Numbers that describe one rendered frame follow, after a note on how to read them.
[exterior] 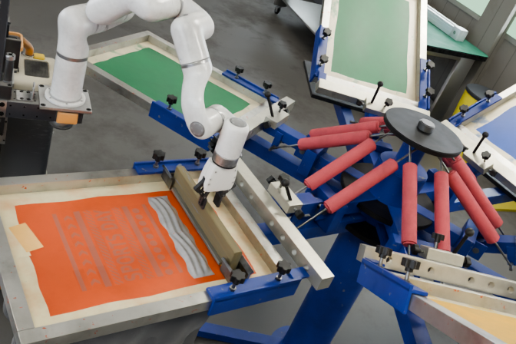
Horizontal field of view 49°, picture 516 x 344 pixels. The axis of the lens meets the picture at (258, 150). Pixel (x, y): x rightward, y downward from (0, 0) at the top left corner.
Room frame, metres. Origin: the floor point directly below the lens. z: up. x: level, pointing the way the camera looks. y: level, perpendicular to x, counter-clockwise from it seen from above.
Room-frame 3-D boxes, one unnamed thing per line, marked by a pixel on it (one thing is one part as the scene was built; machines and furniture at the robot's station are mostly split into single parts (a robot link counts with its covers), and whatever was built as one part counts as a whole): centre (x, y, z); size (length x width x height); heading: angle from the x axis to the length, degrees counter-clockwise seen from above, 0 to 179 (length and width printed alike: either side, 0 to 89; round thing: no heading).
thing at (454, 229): (1.97, -0.55, 0.99); 0.82 x 0.79 x 0.12; 132
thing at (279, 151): (2.16, 0.04, 0.90); 1.24 x 0.06 x 0.06; 72
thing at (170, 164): (1.63, 0.24, 0.98); 0.30 x 0.05 x 0.07; 132
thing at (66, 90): (1.57, 0.65, 1.21); 0.16 x 0.13 x 0.15; 31
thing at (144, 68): (2.25, 0.32, 1.05); 1.08 x 0.61 x 0.23; 72
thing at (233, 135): (1.42, 0.11, 1.32); 0.15 x 0.10 x 0.11; 74
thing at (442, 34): (6.21, -0.52, 0.51); 2.76 x 1.09 x 1.02; 31
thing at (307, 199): (1.64, -0.18, 1.02); 0.17 x 0.06 x 0.05; 132
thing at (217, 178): (1.40, 0.08, 1.19); 0.10 x 0.08 x 0.11; 132
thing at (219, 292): (1.22, -0.13, 0.98); 0.30 x 0.05 x 0.07; 132
